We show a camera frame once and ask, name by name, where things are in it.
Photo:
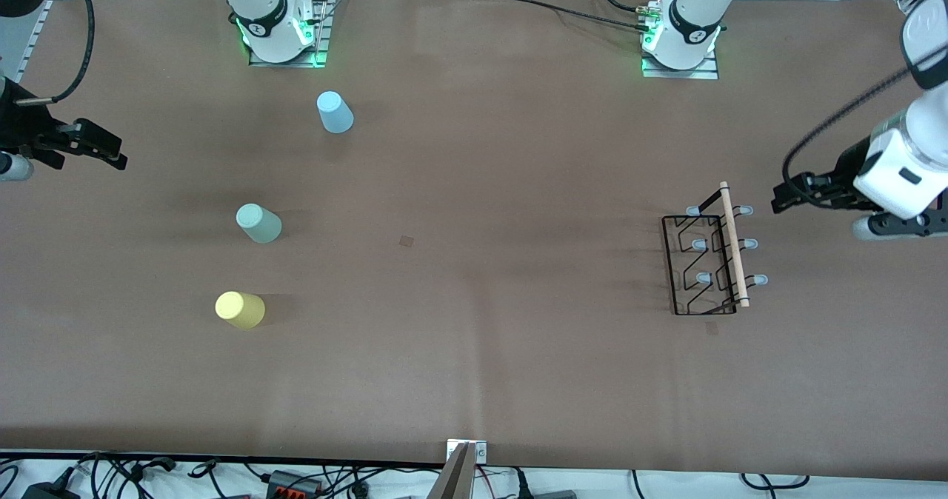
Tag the pale green plastic cup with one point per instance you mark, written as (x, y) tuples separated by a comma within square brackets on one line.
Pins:
[(259, 225)]

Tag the black plug connector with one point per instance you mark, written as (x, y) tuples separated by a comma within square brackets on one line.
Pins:
[(152, 466)]

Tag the yellow plastic cup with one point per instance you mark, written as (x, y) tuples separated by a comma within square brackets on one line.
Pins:
[(238, 309)]

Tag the black orange connector box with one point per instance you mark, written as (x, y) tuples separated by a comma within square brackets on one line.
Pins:
[(292, 482)]

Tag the black power adapter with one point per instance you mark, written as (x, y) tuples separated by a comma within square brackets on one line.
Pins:
[(44, 491)]

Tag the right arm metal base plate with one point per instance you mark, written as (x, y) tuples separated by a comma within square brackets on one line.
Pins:
[(289, 63)]

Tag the brown table mat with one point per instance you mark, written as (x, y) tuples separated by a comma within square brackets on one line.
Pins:
[(474, 351)]

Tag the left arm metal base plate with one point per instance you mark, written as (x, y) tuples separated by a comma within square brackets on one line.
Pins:
[(681, 74)]

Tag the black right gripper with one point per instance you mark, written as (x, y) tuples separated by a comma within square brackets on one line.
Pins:
[(22, 124)]

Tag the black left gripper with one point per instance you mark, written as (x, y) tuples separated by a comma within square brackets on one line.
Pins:
[(846, 169)]

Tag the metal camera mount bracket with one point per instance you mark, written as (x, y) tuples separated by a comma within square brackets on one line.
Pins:
[(459, 477)]

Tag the light blue plastic cup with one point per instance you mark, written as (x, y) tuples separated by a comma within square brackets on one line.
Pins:
[(335, 114)]

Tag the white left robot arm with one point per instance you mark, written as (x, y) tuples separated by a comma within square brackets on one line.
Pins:
[(692, 25)]

